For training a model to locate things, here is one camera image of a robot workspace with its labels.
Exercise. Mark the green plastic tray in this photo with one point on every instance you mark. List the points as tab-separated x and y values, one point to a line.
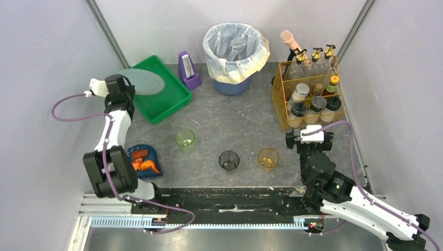
156	108

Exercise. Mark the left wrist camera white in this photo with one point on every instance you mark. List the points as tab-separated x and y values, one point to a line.
97	88

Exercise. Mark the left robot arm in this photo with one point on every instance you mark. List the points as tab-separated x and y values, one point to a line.
109	169

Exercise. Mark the blue trash bin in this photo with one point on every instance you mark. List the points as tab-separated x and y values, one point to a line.
232	89

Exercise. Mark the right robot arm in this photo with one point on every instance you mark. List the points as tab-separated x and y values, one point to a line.
331	192

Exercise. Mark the purple metronome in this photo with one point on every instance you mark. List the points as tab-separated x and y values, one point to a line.
188	74

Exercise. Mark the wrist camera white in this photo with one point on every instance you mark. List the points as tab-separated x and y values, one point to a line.
307	135
97	88

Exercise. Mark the small yellow oil bottle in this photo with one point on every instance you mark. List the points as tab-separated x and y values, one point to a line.
317	90

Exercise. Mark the blue snack bag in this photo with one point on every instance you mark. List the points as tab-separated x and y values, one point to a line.
152	155

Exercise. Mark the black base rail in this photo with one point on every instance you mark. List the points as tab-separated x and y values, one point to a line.
231	205

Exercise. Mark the spice jar black lid powder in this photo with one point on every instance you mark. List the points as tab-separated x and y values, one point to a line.
296	114

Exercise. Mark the orange chicken wing on blue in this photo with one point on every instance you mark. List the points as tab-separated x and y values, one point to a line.
140	164

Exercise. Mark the green glass cup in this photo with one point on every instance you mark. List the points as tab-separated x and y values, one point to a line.
185	139

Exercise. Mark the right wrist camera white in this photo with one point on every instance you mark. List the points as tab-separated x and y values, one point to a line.
307	135

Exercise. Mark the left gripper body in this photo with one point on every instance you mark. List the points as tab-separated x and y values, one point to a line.
126	88

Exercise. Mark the spice jar black lid beans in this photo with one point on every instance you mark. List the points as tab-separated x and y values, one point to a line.
333	105

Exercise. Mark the black microphone stand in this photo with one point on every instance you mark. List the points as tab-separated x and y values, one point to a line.
291	56

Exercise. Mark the brown chicken piece on blue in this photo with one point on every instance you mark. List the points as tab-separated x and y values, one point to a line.
136	154

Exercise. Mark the amber glass cup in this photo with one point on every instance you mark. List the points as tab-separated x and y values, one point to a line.
268	158

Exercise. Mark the white plastic bin liner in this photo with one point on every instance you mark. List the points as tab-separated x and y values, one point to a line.
234	51

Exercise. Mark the glass oil bottle dark liquid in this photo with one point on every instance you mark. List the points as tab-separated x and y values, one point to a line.
295	70

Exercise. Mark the glass oil bottle amber residue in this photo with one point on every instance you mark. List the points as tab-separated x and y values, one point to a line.
324	67

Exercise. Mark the beige microphone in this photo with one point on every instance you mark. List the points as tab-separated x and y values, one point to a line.
288	38

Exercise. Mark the white blue canister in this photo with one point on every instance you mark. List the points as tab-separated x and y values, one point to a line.
301	92

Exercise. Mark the clear glass oil bottle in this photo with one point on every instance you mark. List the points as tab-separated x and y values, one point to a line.
313	64

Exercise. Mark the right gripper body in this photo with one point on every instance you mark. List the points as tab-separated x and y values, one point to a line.
290	141

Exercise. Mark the yellow wire basket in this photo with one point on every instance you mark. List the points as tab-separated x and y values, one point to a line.
283	89

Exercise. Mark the red sauce bottle yellow cap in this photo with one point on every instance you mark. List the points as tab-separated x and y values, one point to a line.
331	86

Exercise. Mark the dark grey glass cup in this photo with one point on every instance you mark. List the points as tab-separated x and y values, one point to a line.
229	160

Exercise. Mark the white cable duct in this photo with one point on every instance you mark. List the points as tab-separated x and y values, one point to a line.
142	222

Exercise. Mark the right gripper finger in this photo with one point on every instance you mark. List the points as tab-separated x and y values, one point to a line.
293	139
328	137

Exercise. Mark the grey round plate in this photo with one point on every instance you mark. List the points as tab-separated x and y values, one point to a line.
146	82

